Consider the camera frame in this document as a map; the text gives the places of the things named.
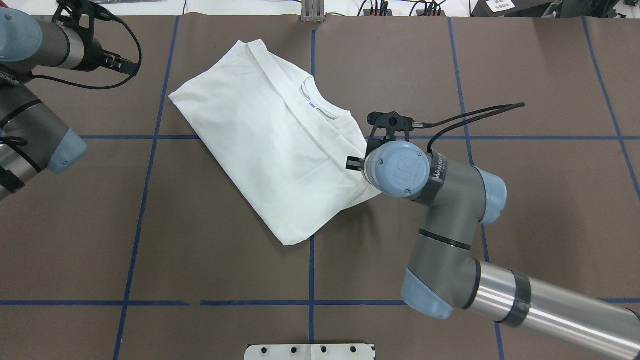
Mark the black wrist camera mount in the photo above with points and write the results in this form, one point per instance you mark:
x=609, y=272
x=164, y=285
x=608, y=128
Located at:
x=70, y=12
x=397, y=128

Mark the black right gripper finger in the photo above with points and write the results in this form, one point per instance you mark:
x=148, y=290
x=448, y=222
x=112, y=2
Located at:
x=354, y=163

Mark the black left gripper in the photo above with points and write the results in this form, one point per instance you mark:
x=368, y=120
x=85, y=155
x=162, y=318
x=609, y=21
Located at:
x=94, y=58

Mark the white printed long-sleeve shirt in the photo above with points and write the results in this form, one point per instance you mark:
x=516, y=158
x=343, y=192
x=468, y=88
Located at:
x=283, y=145

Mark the orange black power hub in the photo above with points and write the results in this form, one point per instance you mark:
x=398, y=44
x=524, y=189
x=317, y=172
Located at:
x=402, y=8

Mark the white labelled black box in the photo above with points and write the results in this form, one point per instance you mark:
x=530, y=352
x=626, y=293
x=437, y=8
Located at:
x=510, y=8

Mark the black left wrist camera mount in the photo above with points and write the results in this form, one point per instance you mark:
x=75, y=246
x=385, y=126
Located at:
x=70, y=12

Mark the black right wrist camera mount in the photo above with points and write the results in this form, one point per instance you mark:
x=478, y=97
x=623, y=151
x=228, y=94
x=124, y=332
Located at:
x=397, y=128

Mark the aluminium frame post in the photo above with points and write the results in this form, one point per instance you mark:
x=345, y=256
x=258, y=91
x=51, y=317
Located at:
x=312, y=11

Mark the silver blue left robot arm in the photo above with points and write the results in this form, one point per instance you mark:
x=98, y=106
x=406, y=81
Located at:
x=33, y=137

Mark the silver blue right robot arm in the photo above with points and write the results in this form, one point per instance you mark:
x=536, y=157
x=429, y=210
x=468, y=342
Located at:
x=443, y=275

